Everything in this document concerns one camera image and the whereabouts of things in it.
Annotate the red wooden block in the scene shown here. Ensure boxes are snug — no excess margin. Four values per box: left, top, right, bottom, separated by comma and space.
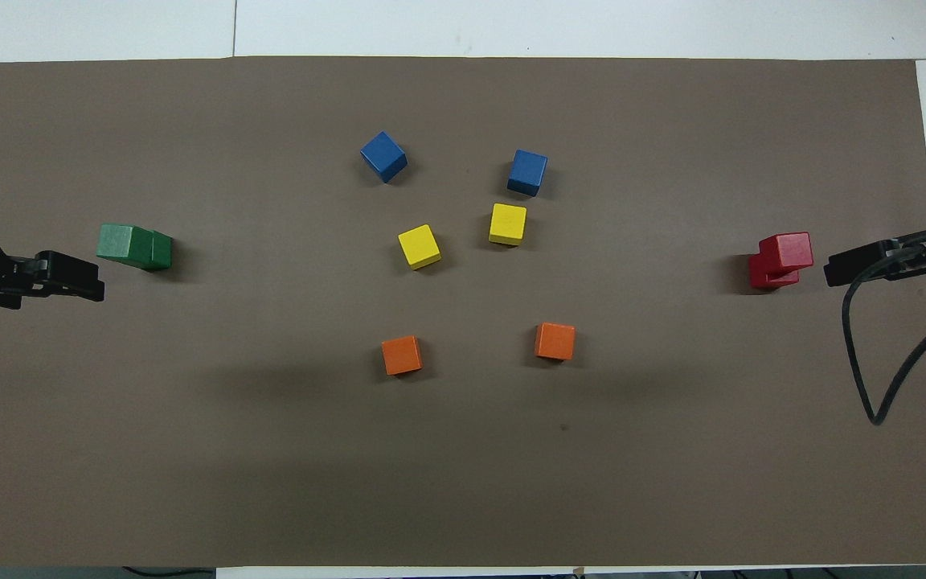
748, 253, 801, 291
758, 232, 815, 273

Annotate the orange wooden block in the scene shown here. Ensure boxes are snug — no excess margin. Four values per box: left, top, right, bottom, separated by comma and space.
381, 335, 423, 376
535, 322, 576, 362

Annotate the blue wooden block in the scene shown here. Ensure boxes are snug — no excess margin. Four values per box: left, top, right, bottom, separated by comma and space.
507, 149, 549, 198
360, 131, 408, 184

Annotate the yellow wooden block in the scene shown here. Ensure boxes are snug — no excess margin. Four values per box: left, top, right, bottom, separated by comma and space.
489, 203, 528, 247
398, 224, 442, 271

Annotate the brown table mat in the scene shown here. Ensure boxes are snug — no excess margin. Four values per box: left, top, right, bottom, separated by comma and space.
0, 56, 926, 568

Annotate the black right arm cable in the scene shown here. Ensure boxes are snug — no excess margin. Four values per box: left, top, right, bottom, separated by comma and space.
842, 240, 926, 426

